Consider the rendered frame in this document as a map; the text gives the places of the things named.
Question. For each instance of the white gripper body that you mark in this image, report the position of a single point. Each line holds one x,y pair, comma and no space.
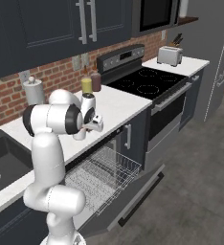
80,135

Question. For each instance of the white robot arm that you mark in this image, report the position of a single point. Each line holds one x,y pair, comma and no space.
50,159

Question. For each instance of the dark lower cabinet door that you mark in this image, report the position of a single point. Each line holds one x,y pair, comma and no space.
138,140

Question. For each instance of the grey dishwasher door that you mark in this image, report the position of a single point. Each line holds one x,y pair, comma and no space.
129,197

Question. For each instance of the yellow squeeze bottle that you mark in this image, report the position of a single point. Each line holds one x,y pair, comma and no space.
86,85

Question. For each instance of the maroon squeeze bottle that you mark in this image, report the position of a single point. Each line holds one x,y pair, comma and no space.
96,81

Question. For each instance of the white paper towel roll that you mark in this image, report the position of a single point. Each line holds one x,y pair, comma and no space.
34,92

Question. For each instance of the black sink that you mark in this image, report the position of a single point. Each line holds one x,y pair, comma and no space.
5,159

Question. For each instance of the black and steel stove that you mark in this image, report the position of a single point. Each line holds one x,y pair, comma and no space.
142,81

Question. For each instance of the dark cabinet under sink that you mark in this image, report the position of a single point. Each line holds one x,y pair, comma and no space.
11,225

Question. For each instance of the dark cabinet beside fridge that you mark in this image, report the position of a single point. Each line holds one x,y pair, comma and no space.
190,99

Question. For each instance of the silver toaster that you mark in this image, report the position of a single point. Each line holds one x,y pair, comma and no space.
169,55

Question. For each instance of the wooden knife block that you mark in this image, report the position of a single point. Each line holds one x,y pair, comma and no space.
175,41

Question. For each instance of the steel microwave oven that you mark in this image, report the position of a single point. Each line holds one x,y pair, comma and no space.
153,14

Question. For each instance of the grey fridge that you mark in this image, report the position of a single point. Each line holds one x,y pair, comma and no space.
209,48

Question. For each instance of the brown wooden shelf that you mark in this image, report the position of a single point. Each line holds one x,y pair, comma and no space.
188,20

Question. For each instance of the grey wall outlet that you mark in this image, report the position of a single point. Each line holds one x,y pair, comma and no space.
163,35
24,76
76,62
85,59

